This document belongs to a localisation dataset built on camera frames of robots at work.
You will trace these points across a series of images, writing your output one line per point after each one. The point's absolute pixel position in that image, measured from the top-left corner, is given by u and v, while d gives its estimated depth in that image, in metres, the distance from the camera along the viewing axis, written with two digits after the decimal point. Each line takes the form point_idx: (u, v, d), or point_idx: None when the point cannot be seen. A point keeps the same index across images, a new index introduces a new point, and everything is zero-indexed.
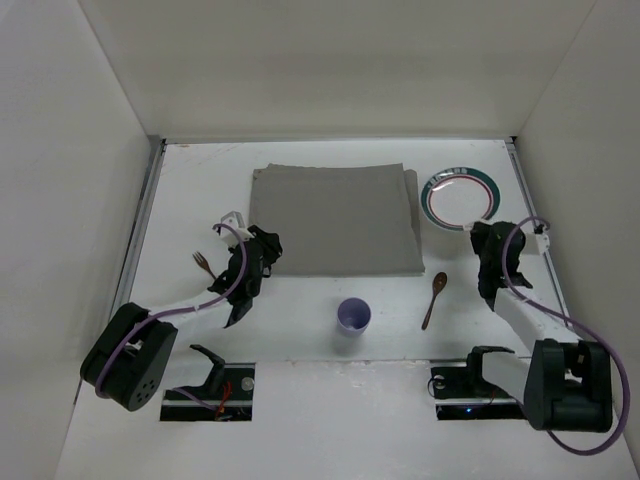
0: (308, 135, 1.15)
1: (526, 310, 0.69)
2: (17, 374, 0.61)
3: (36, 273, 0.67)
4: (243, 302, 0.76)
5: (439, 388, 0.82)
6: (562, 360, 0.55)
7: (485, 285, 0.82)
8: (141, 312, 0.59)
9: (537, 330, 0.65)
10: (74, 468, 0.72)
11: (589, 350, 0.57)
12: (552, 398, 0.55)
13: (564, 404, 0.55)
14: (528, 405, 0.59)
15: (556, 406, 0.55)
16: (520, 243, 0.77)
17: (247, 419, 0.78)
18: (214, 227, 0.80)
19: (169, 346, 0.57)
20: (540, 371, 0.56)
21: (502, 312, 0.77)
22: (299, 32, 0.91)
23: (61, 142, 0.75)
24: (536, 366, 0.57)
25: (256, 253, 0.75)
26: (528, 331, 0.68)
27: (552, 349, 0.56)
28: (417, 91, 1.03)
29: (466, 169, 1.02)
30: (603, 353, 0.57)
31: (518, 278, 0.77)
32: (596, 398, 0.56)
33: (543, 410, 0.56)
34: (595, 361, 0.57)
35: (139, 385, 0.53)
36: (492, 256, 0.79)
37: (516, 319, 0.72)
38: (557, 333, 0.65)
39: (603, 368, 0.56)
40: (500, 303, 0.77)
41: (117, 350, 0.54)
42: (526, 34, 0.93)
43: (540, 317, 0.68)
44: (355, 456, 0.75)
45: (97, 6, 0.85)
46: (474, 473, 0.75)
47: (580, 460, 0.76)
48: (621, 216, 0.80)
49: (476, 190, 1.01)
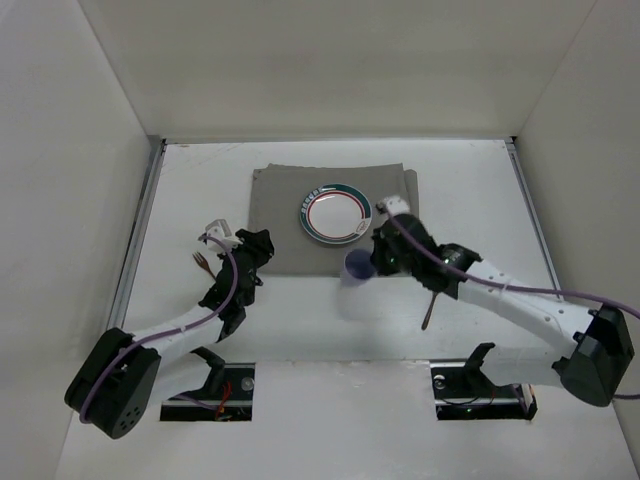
0: (307, 135, 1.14)
1: (515, 303, 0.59)
2: (16, 377, 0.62)
3: (36, 279, 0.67)
4: (235, 316, 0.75)
5: (439, 388, 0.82)
6: (599, 350, 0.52)
7: (432, 285, 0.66)
8: (126, 338, 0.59)
9: (554, 328, 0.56)
10: (74, 469, 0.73)
11: (607, 319, 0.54)
12: (606, 384, 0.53)
13: (612, 377, 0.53)
14: (574, 389, 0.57)
15: (610, 388, 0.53)
16: (415, 222, 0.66)
17: (247, 419, 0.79)
18: (202, 238, 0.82)
19: (154, 372, 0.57)
20: (591, 369, 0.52)
21: (473, 300, 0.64)
22: (297, 30, 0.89)
23: (62, 148, 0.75)
24: (579, 364, 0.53)
25: (245, 264, 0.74)
26: (536, 326, 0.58)
27: (590, 350, 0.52)
28: (418, 90, 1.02)
29: (312, 194, 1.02)
30: (617, 313, 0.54)
31: (450, 252, 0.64)
32: (626, 348, 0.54)
33: (599, 393, 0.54)
34: (617, 323, 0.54)
35: (122, 413, 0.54)
36: (408, 252, 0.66)
37: (502, 311, 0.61)
38: (568, 315, 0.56)
39: (622, 325, 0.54)
40: (468, 294, 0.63)
41: (99, 379, 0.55)
42: (528, 31, 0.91)
43: (539, 303, 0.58)
44: (353, 455, 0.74)
45: (96, 6, 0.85)
46: (473, 474, 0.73)
47: (581, 461, 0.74)
48: (622, 215, 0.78)
49: (335, 201, 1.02)
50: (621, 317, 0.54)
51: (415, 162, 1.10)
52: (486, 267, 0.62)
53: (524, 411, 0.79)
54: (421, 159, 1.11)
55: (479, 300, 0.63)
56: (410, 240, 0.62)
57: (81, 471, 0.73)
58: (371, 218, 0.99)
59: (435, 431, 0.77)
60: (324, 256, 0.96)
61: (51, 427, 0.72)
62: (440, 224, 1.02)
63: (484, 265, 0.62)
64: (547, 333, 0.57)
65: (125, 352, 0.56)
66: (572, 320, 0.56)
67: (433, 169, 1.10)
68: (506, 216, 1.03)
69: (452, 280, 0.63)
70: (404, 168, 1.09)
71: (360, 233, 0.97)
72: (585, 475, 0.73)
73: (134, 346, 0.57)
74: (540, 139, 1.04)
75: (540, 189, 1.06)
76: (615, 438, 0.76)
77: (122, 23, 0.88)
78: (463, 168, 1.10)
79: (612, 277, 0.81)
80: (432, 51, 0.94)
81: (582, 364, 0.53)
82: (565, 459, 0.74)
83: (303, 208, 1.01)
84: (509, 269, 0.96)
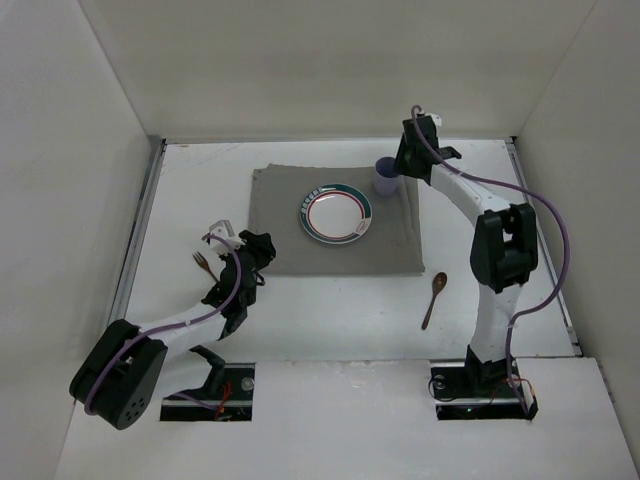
0: (308, 135, 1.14)
1: (461, 185, 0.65)
2: (17, 376, 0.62)
3: (36, 280, 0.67)
4: (237, 314, 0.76)
5: (439, 388, 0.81)
6: (499, 229, 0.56)
7: (417, 172, 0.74)
8: (133, 329, 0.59)
9: (474, 205, 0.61)
10: (74, 469, 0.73)
11: (518, 211, 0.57)
12: (493, 259, 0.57)
13: (503, 260, 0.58)
14: (475, 265, 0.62)
15: (496, 266, 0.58)
16: (431, 121, 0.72)
17: (247, 418, 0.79)
18: (203, 238, 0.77)
19: (159, 364, 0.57)
20: (484, 238, 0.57)
21: (440, 187, 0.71)
22: (297, 30, 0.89)
23: (62, 148, 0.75)
24: (478, 234, 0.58)
25: (248, 263, 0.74)
26: (467, 206, 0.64)
27: (490, 219, 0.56)
28: (418, 90, 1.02)
29: (313, 194, 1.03)
30: (531, 212, 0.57)
31: (444, 150, 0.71)
32: (528, 248, 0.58)
33: (488, 270, 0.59)
34: (526, 219, 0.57)
35: (128, 404, 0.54)
36: (412, 142, 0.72)
37: (453, 195, 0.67)
38: (492, 201, 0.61)
39: (531, 225, 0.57)
40: (436, 179, 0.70)
41: (105, 369, 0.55)
42: (528, 30, 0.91)
43: (476, 188, 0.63)
44: (353, 455, 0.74)
45: (97, 7, 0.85)
46: (473, 474, 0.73)
47: (581, 460, 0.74)
48: (621, 214, 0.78)
49: (335, 202, 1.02)
50: (534, 217, 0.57)
51: None
52: (460, 163, 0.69)
53: (524, 411, 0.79)
54: None
55: (440, 185, 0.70)
56: (416, 128, 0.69)
57: (82, 471, 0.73)
58: (371, 218, 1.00)
59: (435, 430, 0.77)
60: (324, 257, 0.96)
61: (51, 427, 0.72)
62: (439, 224, 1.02)
63: (460, 162, 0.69)
64: (472, 212, 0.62)
65: (131, 343, 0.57)
66: (494, 204, 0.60)
67: None
68: None
69: (430, 165, 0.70)
70: None
71: (360, 233, 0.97)
72: (586, 474, 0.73)
73: (140, 337, 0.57)
74: (539, 139, 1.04)
75: (540, 189, 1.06)
76: (615, 438, 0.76)
77: (121, 22, 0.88)
78: None
79: (612, 277, 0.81)
80: (432, 51, 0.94)
81: (480, 232, 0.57)
82: (565, 458, 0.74)
83: (302, 207, 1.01)
84: None
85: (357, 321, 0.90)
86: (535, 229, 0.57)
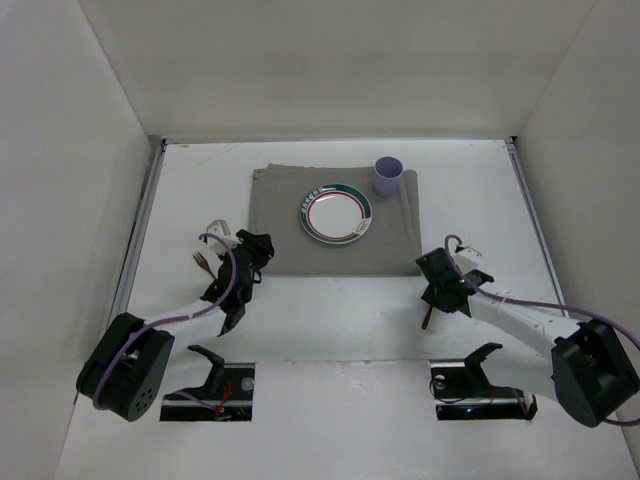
0: (308, 135, 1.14)
1: (510, 312, 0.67)
2: (16, 375, 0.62)
3: (36, 279, 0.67)
4: (236, 310, 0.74)
5: (439, 388, 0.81)
6: (582, 357, 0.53)
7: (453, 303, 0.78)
8: (137, 322, 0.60)
9: (539, 332, 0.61)
10: (74, 468, 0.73)
11: (592, 329, 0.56)
12: (589, 391, 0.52)
13: (601, 390, 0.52)
14: (574, 409, 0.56)
15: (595, 398, 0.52)
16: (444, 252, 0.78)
17: (247, 418, 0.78)
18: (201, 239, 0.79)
19: (166, 353, 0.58)
20: (572, 371, 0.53)
21: (484, 315, 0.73)
22: (297, 31, 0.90)
23: (62, 149, 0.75)
24: (564, 370, 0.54)
25: (244, 260, 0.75)
26: (529, 334, 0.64)
27: (567, 350, 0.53)
28: (418, 90, 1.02)
29: (313, 193, 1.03)
30: (607, 328, 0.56)
31: (475, 275, 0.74)
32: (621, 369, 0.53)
33: (587, 407, 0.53)
34: (604, 337, 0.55)
35: (137, 395, 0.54)
36: (436, 276, 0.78)
37: (505, 323, 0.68)
38: (556, 326, 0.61)
39: (611, 343, 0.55)
40: (477, 307, 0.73)
41: (113, 362, 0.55)
42: (528, 31, 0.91)
43: (534, 314, 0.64)
44: (353, 456, 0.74)
45: (97, 8, 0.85)
46: (473, 474, 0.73)
47: (581, 460, 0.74)
48: (621, 214, 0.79)
49: (335, 202, 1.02)
50: (611, 334, 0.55)
51: (414, 162, 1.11)
52: (494, 286, 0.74)
53: (524, 411, 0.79)
54: (420, 159, 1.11)
55: (484, 312, 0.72)
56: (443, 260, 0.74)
57: (82, 471, 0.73)
58: (371, 217, 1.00)
59: (435, 430, 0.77)
60: (323, 256, 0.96)
61: (51, 427, 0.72)
62: (439, 224, 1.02)
63: (494, 285, 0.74)
64: (538, 340, 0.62)
65: (137, 335, 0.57)
66: (559, 328, 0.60)
67: (433, 169, 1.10)
68: (506, 216, 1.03)
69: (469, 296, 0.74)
70: (405, 168, 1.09)
71: (360, 233, 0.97)
72: (586, 474, 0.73)
73: (146, 328, 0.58)
74: (539, 140, 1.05)
75: (540, 189, 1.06)
76: (615, 438, 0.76)
77: (122, 23, 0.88)
78: (462, 168, 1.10)
79: (613, 277, 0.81)
80: (432, 52, 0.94)
81: (564, 364, 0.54)
82: (565, 458, 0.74)
83: (302, 207, 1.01)
84: (508, 271, 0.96)
85: (357, 321, 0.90)
86: (617, 347, 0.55)
